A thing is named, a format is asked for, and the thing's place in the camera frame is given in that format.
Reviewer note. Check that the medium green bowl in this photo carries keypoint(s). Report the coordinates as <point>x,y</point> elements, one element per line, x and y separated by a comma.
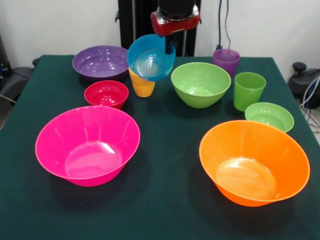
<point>200,87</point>

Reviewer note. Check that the small blue bowl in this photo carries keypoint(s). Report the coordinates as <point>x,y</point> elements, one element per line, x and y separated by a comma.
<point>150,65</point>

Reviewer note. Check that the purple cup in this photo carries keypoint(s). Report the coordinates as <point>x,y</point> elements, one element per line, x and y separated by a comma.
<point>226,61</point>

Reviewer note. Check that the black robot column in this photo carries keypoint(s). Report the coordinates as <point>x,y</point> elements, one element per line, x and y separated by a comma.
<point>127,20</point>

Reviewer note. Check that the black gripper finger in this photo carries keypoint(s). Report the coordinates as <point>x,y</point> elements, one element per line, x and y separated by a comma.
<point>167,43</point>
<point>171,41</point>

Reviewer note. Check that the green cup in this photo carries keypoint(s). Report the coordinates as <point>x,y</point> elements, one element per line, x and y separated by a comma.
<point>248,92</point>

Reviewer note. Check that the large orange bowl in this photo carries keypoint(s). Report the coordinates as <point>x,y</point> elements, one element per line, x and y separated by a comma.
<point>253,165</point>

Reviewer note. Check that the yellow cup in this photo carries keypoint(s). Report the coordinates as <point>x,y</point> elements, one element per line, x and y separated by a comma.
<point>143,88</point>

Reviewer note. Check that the dark green tablecloth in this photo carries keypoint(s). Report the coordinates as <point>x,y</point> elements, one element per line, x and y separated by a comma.
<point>162,200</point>

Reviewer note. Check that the purple bowl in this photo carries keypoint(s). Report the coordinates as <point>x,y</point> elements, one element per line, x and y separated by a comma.
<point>100,62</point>

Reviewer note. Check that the small red bowl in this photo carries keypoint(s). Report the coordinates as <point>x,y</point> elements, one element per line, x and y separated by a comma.
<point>106,96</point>

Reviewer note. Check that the small green bowl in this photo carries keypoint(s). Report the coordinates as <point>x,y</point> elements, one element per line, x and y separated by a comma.
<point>270,117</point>

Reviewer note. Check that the large pink bowl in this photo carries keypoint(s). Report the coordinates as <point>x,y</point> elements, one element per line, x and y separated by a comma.
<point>87,150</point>

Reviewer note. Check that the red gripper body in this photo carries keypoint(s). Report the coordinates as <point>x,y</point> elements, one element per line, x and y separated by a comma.
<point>172,27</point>

